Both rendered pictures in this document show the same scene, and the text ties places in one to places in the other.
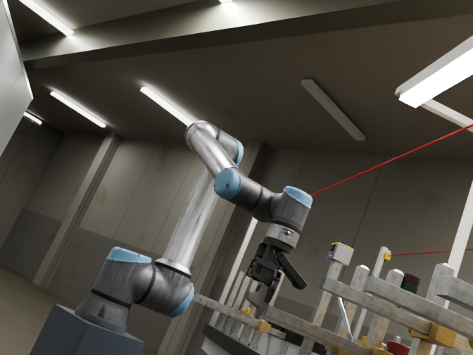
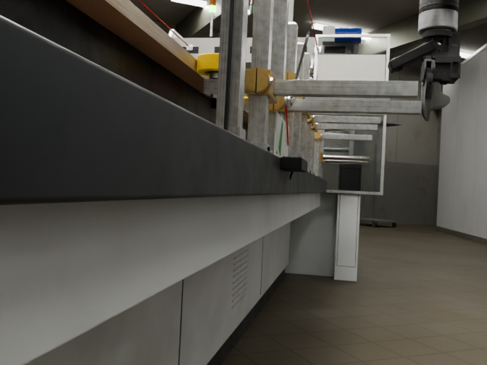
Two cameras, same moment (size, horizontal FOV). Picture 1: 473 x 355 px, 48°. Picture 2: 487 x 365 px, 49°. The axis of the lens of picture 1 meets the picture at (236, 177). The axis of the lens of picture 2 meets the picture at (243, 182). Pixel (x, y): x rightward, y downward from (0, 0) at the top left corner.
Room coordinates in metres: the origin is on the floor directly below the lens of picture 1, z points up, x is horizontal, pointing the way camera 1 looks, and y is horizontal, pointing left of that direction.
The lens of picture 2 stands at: (2.86, -0.23, 0.63)
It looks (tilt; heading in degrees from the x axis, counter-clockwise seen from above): 0 degrees down; 198
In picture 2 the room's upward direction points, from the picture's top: 3 degrees clockwise
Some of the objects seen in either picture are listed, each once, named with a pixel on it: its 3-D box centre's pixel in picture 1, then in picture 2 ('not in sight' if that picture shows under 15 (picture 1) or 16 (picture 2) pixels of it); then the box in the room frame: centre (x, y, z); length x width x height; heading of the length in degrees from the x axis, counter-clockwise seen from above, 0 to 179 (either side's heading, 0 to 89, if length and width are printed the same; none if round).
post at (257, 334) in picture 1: (267, 308); not in sight; (2.83, -0.41, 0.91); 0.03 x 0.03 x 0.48; 7
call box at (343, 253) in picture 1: (339, 254); not in sight; (2.09, -0.50, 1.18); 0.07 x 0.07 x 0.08; 7
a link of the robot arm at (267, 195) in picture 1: (268, 206); not in sight; (1.60, -0.13, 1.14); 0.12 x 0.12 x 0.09; 26
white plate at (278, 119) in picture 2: not in sight; (282, 140); (1.61, -0.53, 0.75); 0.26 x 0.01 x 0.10; 7
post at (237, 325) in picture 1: (243, 310); not in sight; (3.33, -0.36, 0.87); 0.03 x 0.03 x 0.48; 7
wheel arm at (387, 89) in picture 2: (315, 337); (307, 89); (1.79, -0.44, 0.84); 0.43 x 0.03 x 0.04; 97
